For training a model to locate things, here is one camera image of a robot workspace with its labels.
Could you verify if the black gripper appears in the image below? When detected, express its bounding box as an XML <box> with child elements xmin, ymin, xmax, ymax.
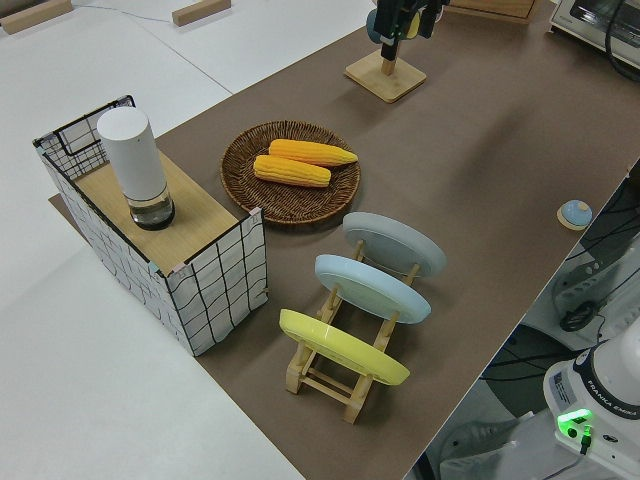
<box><xmin>375</xmin><ymin>0</ymin><xmax>443</xmax><ymax>61</ymax></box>

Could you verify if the wooden drawer cabinet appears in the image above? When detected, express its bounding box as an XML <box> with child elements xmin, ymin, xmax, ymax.
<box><xmin>441</xmin><ymin>0</ymin><xmax>544</xmax><ymax>27</ymax></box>

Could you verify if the wooden mug tree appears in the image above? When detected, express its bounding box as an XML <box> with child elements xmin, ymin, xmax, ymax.
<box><xmin>343</xmin><ymin>49</ymin><xmax>428</xmax><ymax>105</ymax></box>

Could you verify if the dark blue mug yellow inside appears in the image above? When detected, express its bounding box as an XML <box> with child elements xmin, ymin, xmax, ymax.
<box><xmin>365</xmin><ymin>8</ymin><xmax>422</xmax><ymax>44</ymax></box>

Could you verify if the yellow corn cob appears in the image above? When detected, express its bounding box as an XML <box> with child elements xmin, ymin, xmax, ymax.
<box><xmin>268</xmin><ymin>138</ymin><xmax>360</xmax><ymax>169</ymax></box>
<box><xmin>252</xmin><ymin>154</ymin><xmax>333</xmax><ymax>189</ymax></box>

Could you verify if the brown table mat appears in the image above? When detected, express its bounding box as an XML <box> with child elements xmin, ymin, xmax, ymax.
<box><xmin>47</xmin><ymin>0</ymin><xmax>640</xmax><ymax>480</ymax></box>

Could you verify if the brown wicker basket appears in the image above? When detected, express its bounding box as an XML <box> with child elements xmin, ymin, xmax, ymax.
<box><xmin>220</xmin><ymin>119</ymin><xmax>363</xmax><ymax>231</ymax></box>

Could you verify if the grey plate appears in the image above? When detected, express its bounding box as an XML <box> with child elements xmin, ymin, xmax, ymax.
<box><xmin>341</xmin><ymin>211</ymin><xmax>448</xmax><ymax>282</ymax></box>

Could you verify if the light wooden block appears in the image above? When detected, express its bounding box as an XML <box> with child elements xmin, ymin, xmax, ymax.
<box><xmin>0</xmin><ymin>0</ymin><xmax>72</xmax><ymax>35</ymax></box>
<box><xmin>171</xmin><ymin>0</ymin><xmax>233</xmax><ymax>27</ymax></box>

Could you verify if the white toaster oven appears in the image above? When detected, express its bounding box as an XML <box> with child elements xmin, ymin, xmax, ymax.
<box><xmin>546</xmin><ymin>0</ymin><xmax>640</xmax><ymax>64</ymax></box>

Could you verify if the light blue plate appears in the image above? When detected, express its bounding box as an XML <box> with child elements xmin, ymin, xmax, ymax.
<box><xmin>313</xmin><ymin>253</ymin><xmax>433</xmax><ymax>327</ymax></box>

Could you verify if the blue bell on wooden base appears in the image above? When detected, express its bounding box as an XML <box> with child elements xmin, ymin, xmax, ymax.
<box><xmin>556</xmin><ymin>199</ymin><xmax>594</xmax><ymax>232</ymax></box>

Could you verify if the white cylinder with clear base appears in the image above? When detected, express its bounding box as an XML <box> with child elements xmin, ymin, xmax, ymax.
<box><xmin>96</xmin><ymin>109</ymin><xmax>177</xmax><ymax>232</ymax></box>

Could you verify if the grid patterned storage rack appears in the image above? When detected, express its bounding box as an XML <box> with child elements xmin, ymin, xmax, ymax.
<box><xmin>32</xmin><ymin>93</ymin><xmax>270</xmax><ymax>358</ymax></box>

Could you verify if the yellow plate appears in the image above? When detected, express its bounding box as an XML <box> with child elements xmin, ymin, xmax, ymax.
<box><xmin>278</xmin><ymin>307</ymin><xmax>412</xmax><ymax>388</ymax></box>

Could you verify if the wooden plate rack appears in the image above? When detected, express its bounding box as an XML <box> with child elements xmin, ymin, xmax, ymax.
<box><xmin>285</xmin><ymin>238</ymin><xmax>422</xmax><ymax>426</ymax></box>

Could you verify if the perforated grey metal bracket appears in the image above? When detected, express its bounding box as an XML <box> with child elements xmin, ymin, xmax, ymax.
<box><xmin>549</xmin><ymin>258</ymin><xmax>609</xmax><ymax>322</ymax></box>

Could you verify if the black coiled cable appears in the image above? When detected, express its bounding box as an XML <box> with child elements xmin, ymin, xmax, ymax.
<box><xmin>558</xmin><ymin>301</ymin><xmax>600</xmax><ymax>333</ymax></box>

